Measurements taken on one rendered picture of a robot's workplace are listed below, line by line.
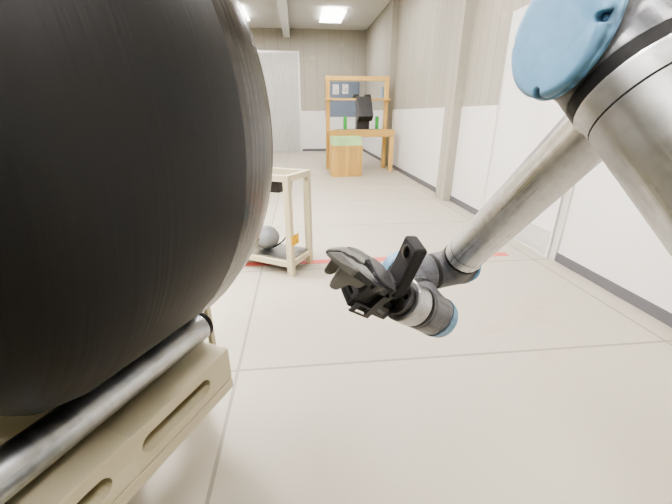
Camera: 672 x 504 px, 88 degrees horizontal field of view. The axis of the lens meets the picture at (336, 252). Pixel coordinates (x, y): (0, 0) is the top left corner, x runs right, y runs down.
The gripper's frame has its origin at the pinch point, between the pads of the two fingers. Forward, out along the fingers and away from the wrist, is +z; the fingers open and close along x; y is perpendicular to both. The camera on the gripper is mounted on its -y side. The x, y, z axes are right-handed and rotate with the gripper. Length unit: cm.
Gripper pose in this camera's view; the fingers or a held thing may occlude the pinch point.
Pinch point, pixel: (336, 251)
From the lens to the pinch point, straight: 54.9
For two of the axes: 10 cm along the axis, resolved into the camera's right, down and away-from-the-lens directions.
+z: -6.9, -3.8, -6.1
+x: -2.8, -6.5, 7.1
